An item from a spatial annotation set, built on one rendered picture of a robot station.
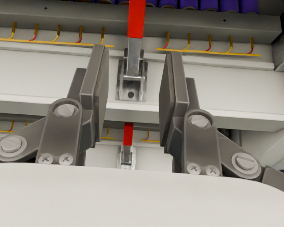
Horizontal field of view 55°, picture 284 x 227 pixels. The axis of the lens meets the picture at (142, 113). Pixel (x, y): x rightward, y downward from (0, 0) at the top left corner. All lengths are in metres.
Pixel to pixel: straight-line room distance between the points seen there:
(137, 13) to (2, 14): 0.13
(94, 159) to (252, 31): 0.28
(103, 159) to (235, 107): 0.23
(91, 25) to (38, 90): 0.08
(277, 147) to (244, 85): 0.09
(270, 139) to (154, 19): 0.18
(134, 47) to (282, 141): 0.19
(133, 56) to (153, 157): 0.23
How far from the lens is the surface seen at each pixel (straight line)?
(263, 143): 0.35
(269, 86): 0.29
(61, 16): 0.27
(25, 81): 0.27
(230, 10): 0.30
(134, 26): 0.22
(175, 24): 0.26
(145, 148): 0.43
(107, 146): 0.43
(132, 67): 0.23
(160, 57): 0.26
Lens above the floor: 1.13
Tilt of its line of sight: 57 degrees down
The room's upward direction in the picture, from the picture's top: 8 degrees clockwise
